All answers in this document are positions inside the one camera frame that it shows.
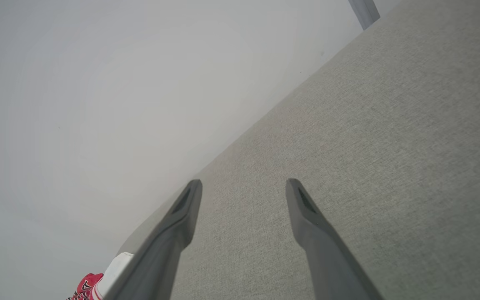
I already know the dark grey post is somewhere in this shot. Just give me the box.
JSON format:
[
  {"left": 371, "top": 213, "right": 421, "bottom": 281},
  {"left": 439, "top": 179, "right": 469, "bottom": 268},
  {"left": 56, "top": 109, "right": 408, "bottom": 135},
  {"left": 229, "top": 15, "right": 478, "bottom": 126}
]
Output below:
[{"left": 347, "top": 0, "right": 381, "bottom": 30}]

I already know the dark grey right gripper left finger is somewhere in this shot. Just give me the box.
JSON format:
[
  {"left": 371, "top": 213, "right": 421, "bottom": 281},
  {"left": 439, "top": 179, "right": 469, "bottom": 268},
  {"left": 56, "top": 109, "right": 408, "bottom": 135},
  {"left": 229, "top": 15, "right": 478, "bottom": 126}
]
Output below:
[{"left": 103, "top": 179, "right": 203, "bottom": 300}]

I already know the grey fabric sofa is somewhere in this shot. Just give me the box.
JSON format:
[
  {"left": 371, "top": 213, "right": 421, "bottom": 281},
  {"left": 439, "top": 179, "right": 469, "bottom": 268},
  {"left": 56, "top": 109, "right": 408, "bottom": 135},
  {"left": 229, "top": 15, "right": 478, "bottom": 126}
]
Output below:
[{"left": 117, "top": 0, "right": 480, "bottom": 300}]

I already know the red Bulls basketball jersey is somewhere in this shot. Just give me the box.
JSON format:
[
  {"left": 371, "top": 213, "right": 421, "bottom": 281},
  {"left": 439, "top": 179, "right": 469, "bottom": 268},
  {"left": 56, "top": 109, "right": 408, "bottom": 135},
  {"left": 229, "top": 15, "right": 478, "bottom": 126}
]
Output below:
[{"left": 67, "top": 251, "right": 134, "bottom": 300}]

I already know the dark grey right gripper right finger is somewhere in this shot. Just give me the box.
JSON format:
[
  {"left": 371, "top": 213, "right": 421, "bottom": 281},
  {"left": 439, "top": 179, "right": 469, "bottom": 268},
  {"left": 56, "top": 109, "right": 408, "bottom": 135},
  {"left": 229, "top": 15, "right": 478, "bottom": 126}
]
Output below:
[{"left": 286, "top": 178, "right": 384, "bottom": 300}]

